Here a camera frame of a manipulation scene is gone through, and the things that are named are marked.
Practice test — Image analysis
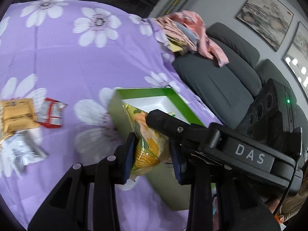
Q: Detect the silver white snack packet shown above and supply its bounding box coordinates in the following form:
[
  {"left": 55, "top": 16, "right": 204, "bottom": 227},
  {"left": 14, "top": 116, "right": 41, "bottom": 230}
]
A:
[{"left": 1, "top": 128, "right": 48, "bottom": 178}]

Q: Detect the yellow corn snack packet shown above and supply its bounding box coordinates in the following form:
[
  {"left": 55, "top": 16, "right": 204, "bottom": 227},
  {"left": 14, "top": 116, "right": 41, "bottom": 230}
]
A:
[{"left": 124, "top": 103, "right": 171, "bottom": 180}]

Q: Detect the person's hand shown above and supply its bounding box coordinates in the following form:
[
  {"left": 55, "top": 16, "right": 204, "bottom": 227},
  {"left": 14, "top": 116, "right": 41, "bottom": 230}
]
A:
[{"left": 265, "top": 199, "right": 280, "bottom": 214}]

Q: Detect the dark grey sofa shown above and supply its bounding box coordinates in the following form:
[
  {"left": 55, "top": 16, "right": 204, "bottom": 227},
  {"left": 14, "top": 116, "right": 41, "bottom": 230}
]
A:
[{"left": 173, "top": 23, "right": 307, "bottom": 148}]

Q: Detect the green white cardboard box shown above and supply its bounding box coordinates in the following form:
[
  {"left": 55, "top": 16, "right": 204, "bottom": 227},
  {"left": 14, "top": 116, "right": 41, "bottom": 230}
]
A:
[{"left": 108, "top": 88, "right": 202, "bottom": 211}]

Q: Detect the red silver snack packet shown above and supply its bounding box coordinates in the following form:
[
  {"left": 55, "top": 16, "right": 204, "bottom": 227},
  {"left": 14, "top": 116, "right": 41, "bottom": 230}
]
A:
[{"left": 36, "top": 98, "right": 67, "bottom": 128}]

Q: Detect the yellow biscuit snack packet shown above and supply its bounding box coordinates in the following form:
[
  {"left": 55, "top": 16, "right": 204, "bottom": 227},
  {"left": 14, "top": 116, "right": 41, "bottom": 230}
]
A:
[{"left": 1, "top": 99, "right": 40, "bottom": 139}]

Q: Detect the framed landscape painting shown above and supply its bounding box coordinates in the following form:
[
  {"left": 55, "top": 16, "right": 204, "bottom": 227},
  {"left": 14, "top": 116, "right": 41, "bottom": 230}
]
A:
[{"left": 236, "top": 0, "right": 294, "bottom": 52}]

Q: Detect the pink patterned cloth pile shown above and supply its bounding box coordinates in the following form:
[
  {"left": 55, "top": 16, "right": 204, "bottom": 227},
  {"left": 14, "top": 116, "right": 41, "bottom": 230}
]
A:
[{"left": 154, "top": 10, "right": 229, "bottom": 67}]

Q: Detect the purple floral tablecloth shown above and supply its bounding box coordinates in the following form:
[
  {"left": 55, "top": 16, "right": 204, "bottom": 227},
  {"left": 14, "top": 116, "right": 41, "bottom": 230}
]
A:
[{"left": 1, "top": 0, "right": 217, "bottom": 227}]

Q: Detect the black camera box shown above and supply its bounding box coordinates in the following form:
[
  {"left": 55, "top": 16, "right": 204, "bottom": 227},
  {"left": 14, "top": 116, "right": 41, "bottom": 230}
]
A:
[{"left": 247, "top": 78, "right": 295, "bottom": 154}]

